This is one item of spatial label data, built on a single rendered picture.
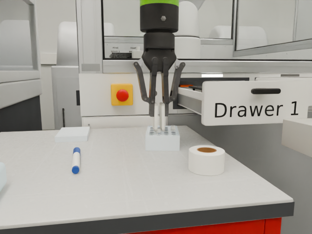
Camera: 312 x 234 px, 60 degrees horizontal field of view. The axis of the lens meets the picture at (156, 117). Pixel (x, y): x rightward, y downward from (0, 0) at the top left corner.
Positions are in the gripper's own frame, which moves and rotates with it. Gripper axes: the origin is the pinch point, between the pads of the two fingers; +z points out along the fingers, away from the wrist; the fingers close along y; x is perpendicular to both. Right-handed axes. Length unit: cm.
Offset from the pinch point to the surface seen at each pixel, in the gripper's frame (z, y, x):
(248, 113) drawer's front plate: -0.7, -22.6, 3.7
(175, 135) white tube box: 4.5, -3.8, 2.2
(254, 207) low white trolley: 8.7, -8.3, 31.9
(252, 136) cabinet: 14, -43, -28
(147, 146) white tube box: 7.0, 3.3, 2.8
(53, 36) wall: -59, 82, -350
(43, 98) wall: 28, 100, -350
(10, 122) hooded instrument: 12, 56, -67
